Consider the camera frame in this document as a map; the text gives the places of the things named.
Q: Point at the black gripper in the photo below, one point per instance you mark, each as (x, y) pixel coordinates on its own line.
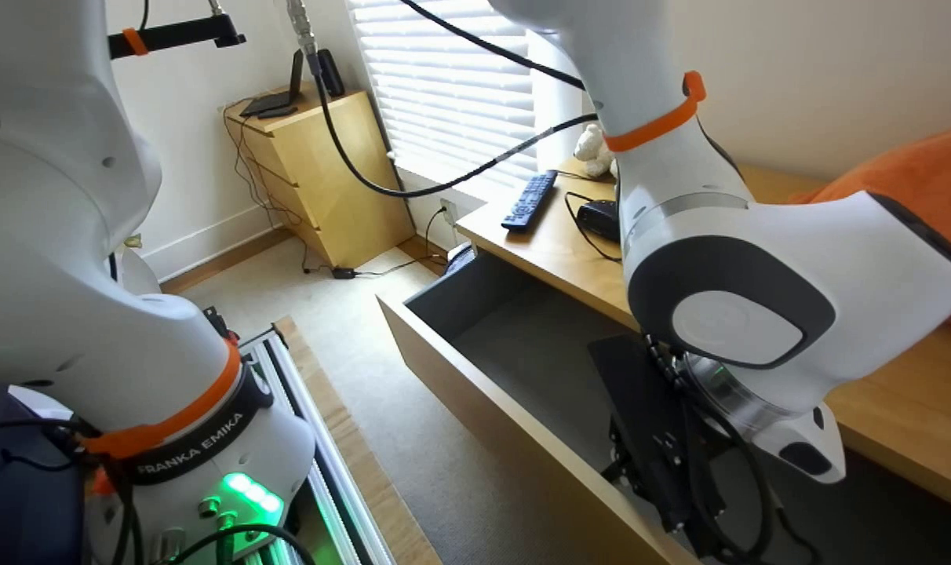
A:
(662, 441)

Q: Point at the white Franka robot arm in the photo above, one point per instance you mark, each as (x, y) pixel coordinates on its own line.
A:
(790, 251)

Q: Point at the black computer mouse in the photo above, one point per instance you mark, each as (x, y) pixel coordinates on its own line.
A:
(601, 220)

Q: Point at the light wooden dresser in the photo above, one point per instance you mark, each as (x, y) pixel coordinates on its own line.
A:
(915, 410)

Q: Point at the black TV remote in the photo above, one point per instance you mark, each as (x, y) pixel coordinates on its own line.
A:
(533, 203)

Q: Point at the wooden base board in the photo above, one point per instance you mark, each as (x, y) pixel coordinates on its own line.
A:
(376, 492)

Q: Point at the white plush toy dog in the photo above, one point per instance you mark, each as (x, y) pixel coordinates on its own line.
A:
(592, 151)

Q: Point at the black plug on floor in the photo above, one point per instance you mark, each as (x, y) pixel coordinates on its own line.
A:
(342, 270)

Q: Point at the orange cloth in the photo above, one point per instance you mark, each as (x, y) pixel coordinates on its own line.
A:
(915, 176)

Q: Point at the white window blinds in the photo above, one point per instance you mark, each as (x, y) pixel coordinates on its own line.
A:
(444, 82)

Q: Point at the green lit control box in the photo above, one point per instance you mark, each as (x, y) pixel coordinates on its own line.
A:
(244, 502)

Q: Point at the small wooden cabinet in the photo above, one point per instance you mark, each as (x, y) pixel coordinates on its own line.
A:
(328, 176)

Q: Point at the black speaker box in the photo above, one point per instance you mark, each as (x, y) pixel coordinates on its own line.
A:
(331, 75)

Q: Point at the black router with antenna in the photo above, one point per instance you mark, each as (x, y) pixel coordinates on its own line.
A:
(277, 100)

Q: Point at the white window frame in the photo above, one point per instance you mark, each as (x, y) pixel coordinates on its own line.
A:
(557, 114)

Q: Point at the aluminium rail frame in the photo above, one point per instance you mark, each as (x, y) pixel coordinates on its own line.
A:
(317, 449)

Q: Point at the black camera on mount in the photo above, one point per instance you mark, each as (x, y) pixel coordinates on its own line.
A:
(185, 34)

